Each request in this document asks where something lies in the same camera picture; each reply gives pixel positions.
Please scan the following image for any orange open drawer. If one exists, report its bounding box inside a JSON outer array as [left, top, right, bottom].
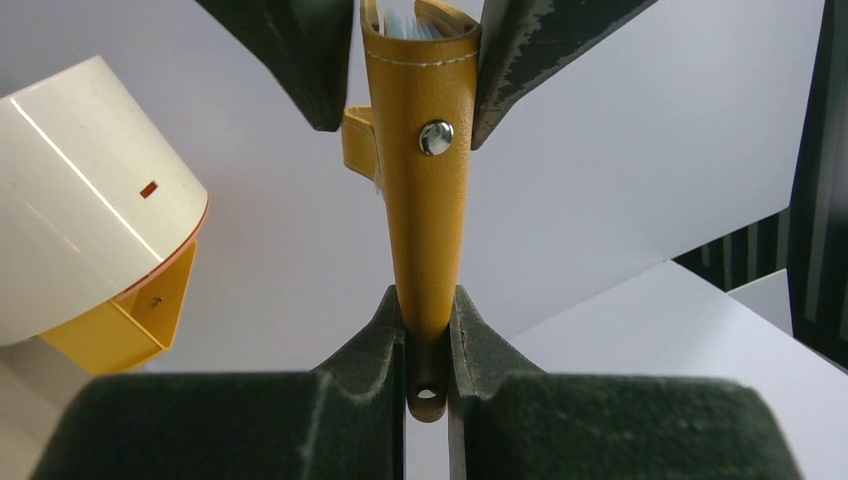
[[40, 242, 197, 376]]

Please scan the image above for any orange leather card holder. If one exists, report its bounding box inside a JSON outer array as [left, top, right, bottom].
[[342, 1, 482, 423]]

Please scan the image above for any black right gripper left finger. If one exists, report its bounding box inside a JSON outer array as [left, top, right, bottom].
[[33, 288, 404, 479]]

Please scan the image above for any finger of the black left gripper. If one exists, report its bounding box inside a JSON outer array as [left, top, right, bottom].
[[197, 0, 355, 132], [471, 0, 655, 150]]

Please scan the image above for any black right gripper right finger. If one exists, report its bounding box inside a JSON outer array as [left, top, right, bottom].
[[447, 287, 801, 479]]

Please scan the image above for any white round drawer cabinet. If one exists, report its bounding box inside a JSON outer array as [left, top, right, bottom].
[[1, 56, 209, 345]]

